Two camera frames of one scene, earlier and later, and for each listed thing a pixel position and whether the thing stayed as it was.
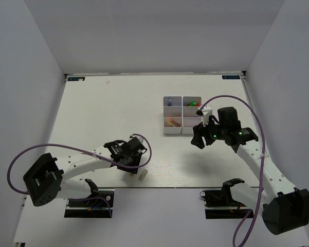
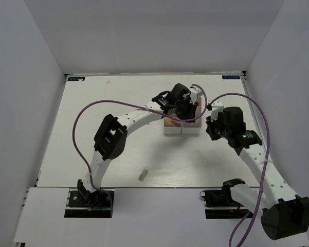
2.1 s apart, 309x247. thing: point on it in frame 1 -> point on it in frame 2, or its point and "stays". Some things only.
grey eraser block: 143,174 stays
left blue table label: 75,78 stays
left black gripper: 137,160 -> 192,110
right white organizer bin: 190,117 stays
